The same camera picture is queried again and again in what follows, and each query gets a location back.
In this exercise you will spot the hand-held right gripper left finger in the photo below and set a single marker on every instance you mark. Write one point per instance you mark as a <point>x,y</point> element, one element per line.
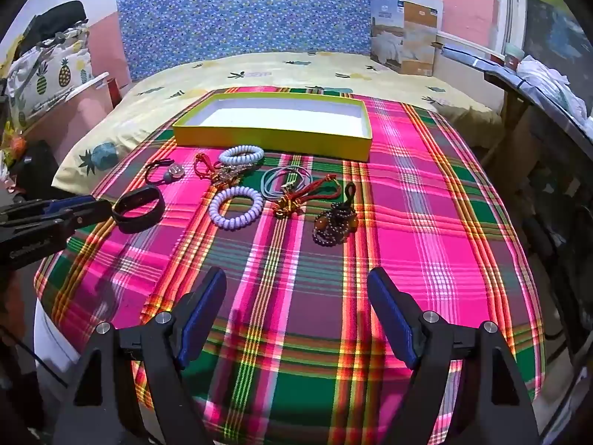
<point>204,315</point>

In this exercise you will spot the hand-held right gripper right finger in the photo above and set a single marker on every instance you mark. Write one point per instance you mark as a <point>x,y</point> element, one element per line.
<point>394,320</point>

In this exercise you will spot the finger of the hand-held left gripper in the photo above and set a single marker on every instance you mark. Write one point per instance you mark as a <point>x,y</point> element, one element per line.
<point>78,201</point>
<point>88,215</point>

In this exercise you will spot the black wristband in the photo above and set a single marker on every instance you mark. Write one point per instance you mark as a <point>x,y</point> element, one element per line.
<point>134,223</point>

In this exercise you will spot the yellow cardboard box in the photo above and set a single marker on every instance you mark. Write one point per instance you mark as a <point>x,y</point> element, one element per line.
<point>268,141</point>

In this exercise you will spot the pink green plaid blanket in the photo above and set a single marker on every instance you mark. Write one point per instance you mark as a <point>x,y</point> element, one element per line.
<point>301,287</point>

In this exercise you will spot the white board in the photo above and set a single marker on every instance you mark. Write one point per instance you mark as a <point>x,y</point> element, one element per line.
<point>88,85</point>

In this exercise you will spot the pineapple print pillow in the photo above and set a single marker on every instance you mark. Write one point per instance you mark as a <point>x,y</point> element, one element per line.
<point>51,79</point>

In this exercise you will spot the yellow pineapple bed sheet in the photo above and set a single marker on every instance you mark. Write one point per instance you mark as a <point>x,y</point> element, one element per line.
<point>287,67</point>

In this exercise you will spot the blue floral headboard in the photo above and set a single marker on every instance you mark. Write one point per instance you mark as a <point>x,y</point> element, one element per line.
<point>255,14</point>

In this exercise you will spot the dark side table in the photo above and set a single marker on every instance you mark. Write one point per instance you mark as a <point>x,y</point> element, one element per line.
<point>500,72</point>

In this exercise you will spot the cardboard bedding package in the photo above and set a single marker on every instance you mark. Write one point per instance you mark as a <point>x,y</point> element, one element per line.
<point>403,41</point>

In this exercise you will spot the white cloth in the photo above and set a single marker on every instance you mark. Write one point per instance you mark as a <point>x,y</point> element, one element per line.
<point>551,83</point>

